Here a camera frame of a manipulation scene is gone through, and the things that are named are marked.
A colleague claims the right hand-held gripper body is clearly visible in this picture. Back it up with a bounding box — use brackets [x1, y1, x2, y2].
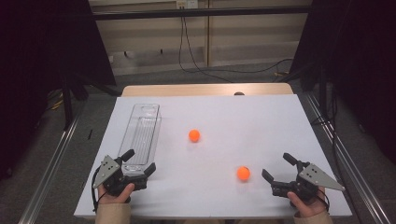
[270, 160, 346, 203]

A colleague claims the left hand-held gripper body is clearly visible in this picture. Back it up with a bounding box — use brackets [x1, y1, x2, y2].
[92, 154, 148, 198]

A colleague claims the orange ball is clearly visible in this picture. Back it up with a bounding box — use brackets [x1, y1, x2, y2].
[188, 129, 202, 144]
[236, 166, 251, 182]

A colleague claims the clear plastic tray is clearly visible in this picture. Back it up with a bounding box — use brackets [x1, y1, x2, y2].
[118, 103, 163, 175]

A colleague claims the person's left hand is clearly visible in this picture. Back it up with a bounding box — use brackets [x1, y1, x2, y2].
[97, 182, 135, 205]

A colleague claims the person's right hand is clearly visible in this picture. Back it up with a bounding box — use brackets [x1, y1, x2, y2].
[287, 186, 328, 218]

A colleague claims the white table sheet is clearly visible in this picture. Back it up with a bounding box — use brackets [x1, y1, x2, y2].
[74, 94, 353, 218]

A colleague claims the black stand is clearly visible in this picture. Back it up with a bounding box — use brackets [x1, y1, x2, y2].
[60, 73, 123, 132]

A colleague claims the black curtain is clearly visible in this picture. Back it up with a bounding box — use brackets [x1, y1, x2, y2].
[289, 0, 396, 162]
[0, 0, 117, 180]

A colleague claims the black horizontal bar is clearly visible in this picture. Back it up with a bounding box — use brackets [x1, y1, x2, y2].
[92, 5, 312, 21]

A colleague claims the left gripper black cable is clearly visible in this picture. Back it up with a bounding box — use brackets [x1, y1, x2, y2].
[91, 166, 106, 213]

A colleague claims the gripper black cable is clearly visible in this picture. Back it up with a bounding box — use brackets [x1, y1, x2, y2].
[317, 186, 331, 211]
[91, 166, 106, 213]

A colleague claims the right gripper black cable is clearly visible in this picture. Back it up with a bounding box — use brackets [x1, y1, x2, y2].
[317, 186, 331, 211]

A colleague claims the metal floor rail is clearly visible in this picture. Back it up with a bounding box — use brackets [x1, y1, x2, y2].
[303, 92, 394, 224]
[18, 105, 82, 224]

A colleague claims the yellow cable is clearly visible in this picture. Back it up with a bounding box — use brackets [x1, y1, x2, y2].
[49, 88, 65, 112]

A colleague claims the black floor cable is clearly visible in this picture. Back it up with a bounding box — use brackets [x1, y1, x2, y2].
[199, 57, 294, 76]

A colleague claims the black power cable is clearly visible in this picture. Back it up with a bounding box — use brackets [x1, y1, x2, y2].
[177, 8, 233, 83]
[182, 8, 233, 83]

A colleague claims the white wall socket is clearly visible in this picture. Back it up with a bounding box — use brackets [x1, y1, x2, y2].
[176, 0, 199, 9]

